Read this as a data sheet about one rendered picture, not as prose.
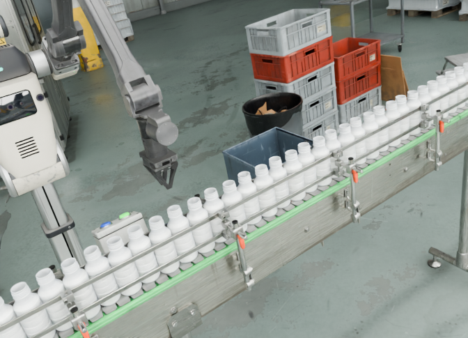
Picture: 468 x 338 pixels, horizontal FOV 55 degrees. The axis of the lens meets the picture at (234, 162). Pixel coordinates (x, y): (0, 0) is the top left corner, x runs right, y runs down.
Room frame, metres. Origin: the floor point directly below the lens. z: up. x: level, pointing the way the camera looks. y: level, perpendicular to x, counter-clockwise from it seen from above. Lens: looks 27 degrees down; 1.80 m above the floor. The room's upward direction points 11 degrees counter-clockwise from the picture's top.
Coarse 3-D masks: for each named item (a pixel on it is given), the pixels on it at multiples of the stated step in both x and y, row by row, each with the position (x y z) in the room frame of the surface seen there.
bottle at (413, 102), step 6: (414, 90) 1.56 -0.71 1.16; (408, 96) 1.55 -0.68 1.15; (414, 96) 1.53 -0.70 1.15; (408, 102) 1.54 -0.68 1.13; (414, 102) 1.53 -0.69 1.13; (420, 102) 1.54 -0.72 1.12; (414, 108) 1.52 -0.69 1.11; (414, 114) 1.52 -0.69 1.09; (420, 114) 1.53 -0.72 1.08; (414, 120) 1.52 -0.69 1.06; (420, 120) 1.53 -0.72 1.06; (414, 132) 1.52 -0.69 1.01
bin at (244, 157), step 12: (264, 132) 1.94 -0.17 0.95; (276, 132) 1.97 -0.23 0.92; (288, 132) 1.89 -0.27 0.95; (240, 144) 1.87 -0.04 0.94; (252, 144) 1.90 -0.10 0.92; (264, 144) 1.93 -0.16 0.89; (276, 144) 1.97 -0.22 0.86; (288, 144) 1.90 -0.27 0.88; (228, 156) 1.78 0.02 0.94; (240, 156) 1.86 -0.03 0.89; (252, 156) 1.90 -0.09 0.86; (264, 156) 1.93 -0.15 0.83; (228, 168) 1.80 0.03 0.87; (240, 168) 1.72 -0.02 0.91; (252, 168) 1.63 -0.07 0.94
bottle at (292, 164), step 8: (288, 152) 1.27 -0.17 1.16; (296, 152) 1.25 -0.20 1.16; (288, 160) 1.24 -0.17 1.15; (296, 160) 1.24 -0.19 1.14; (288, 168) 1.24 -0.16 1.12; (296, 168) 1.23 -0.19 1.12; (296, 176) 1.23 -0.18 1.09; (288, 184) 1.24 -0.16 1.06; (296, 184) 1.23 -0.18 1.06; (304, 192) 1.24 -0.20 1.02; (296, 200) 1.23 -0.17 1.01
